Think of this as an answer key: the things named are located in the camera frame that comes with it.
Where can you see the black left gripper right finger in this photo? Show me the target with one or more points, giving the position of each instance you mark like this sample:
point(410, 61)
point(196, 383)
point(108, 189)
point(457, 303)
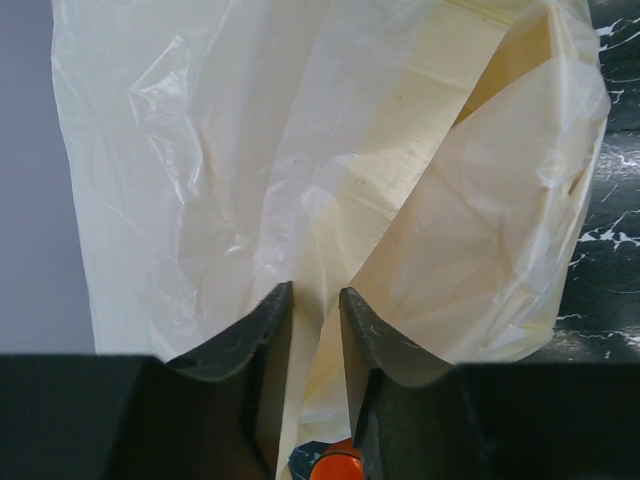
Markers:
point(415, 416)

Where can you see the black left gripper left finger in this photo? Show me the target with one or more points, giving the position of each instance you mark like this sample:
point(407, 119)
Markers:
point(214, 412)

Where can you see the orange black mug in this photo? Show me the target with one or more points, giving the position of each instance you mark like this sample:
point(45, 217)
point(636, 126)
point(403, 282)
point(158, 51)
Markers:
point(341, 461)

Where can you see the detached white trash bag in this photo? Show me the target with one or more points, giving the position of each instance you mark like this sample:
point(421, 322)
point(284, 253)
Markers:
point(437, 156)

